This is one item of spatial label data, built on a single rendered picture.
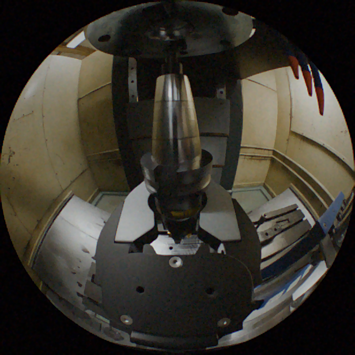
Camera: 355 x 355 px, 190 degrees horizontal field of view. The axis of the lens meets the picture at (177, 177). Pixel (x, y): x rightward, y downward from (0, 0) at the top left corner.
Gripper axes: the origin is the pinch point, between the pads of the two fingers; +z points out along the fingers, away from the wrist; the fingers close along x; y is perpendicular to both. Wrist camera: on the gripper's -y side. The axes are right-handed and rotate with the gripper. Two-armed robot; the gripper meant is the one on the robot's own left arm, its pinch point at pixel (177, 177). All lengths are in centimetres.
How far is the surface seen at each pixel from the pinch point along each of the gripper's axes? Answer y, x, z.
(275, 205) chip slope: 51, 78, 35
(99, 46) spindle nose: -16.3, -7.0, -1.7
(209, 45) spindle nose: -16.3, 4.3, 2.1
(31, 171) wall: -1, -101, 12
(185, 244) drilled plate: 27.6, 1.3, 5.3
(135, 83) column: -25, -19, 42
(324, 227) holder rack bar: 3.7, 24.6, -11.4
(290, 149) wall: 9, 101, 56
